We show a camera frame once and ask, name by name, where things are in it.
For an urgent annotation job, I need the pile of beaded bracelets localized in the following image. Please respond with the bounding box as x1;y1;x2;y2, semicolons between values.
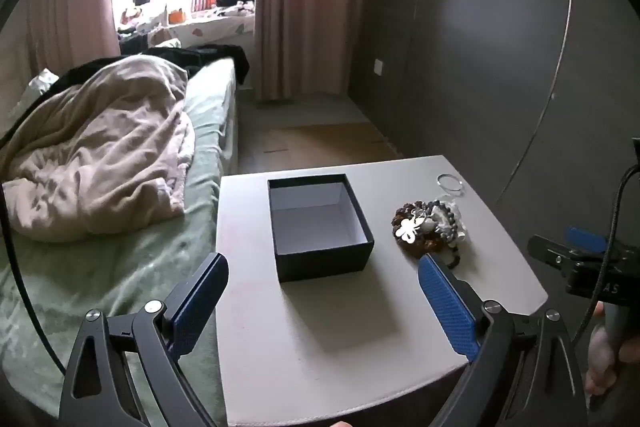
391;199;467;270

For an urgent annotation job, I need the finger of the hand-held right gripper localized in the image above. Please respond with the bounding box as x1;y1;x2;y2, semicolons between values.
567;227;608;252
528;234;571;270

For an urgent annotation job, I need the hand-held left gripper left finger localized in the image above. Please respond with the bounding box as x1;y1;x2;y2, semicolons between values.
59;252;230;427

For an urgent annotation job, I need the grey door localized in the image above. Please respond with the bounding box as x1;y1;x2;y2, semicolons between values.
495;0;640;258

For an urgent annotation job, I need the black gift box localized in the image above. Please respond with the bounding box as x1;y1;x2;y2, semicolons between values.
267;173;376;284

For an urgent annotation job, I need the pink striped curtain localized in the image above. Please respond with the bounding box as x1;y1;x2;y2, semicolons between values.
252;0;366;102

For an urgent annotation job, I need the person's right hand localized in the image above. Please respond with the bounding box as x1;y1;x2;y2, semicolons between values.
586;302;619;397

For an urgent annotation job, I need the beige crumpled blanket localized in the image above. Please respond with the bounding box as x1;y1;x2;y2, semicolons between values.
0;56;196;244

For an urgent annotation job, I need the black clothes heap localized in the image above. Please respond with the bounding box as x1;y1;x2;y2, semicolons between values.
50;44;250;88

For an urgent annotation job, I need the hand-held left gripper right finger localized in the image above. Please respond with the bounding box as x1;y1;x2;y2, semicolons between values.
418;253;590;427

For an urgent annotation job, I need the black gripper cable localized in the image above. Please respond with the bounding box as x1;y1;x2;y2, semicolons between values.
0;184;68;378
574;164;640;344

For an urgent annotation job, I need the bed with green sheet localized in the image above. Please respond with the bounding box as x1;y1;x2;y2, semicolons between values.
0;57;241;427

